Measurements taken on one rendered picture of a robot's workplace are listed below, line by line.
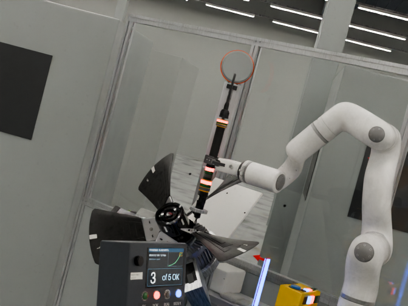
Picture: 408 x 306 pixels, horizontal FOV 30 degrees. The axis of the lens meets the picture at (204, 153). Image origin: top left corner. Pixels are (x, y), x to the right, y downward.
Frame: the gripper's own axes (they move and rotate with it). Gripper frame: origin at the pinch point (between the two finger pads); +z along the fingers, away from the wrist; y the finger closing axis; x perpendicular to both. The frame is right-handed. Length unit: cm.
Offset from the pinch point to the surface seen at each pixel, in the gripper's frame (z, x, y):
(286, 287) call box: -34, -39, 21
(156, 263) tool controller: -41, -26, -71
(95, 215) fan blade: 40, -35, -13
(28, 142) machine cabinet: 202, -33, 87
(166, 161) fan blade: 30.2, -7.5, 10.8
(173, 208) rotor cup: 9.1, -22.2, -3.4
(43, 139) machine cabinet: 194, -28, 92
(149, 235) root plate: 17.1, -35.7, -4.0
